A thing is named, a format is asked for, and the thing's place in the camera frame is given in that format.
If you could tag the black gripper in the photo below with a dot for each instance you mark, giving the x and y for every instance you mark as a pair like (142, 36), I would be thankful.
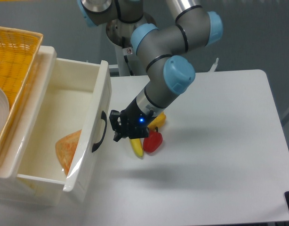
(134, 120)

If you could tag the right white table bracket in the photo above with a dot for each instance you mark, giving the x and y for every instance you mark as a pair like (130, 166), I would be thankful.
(214, 66)

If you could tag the orange toast slice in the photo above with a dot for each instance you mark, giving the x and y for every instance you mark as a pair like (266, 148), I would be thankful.
(65, 150)

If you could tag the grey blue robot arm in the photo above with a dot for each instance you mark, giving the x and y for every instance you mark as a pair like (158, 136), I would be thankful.
(159, 51)

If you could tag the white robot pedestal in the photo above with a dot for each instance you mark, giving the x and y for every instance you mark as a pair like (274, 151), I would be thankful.
(123, 54)

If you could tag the white drawer cabinet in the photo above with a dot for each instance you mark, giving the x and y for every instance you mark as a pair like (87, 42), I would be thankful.
(14, 186)

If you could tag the red bell pepper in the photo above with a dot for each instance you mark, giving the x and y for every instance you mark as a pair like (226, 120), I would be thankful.
(153, 141)

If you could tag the yellow bell pepper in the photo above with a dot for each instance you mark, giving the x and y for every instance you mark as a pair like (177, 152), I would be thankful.
(158, 122)

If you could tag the yellow banana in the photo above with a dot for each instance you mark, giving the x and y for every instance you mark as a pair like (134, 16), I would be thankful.
(137, 147)

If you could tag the yellow woven basket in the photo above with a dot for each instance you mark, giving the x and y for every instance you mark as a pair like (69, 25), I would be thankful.
(18, 50)

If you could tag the white bowl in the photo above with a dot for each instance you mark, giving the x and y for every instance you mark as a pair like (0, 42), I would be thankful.
(4, 109)

